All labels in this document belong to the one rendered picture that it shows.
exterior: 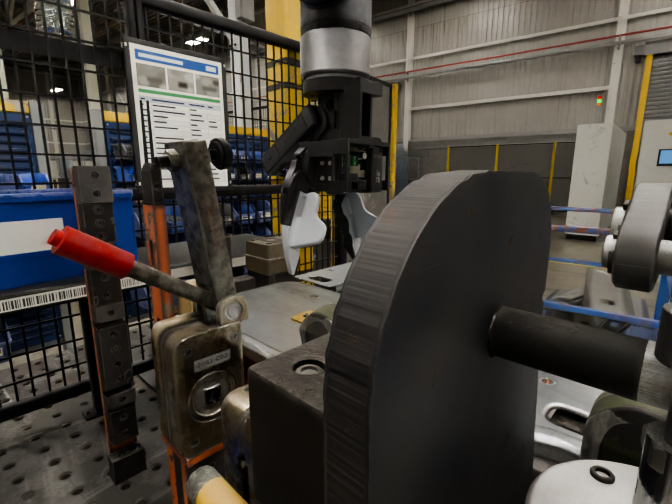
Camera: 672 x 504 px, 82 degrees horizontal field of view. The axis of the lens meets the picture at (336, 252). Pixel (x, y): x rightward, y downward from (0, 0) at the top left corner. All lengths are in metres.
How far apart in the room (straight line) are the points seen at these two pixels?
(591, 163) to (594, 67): 6.91
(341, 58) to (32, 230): 0.49
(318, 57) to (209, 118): 0.61
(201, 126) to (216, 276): 0.66
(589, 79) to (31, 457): 14.51
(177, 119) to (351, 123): 0.62
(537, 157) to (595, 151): 4.32
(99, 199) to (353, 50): 0.41
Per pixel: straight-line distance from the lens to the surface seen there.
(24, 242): 0.70
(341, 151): 0.39
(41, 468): 0.89
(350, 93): 0.41
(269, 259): 0.72
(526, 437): 0.20
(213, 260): 0.36
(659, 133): 8.11
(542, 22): 15.26
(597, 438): 0.20
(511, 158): 12.40
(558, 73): 14.75
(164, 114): 0.96
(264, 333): 0.48
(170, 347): 0.37
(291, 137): 0.46
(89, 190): 0.64
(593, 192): 8.07
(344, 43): 0.43
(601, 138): 8.09
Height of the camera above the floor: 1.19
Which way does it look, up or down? 12 degrees down
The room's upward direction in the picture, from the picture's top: straight up
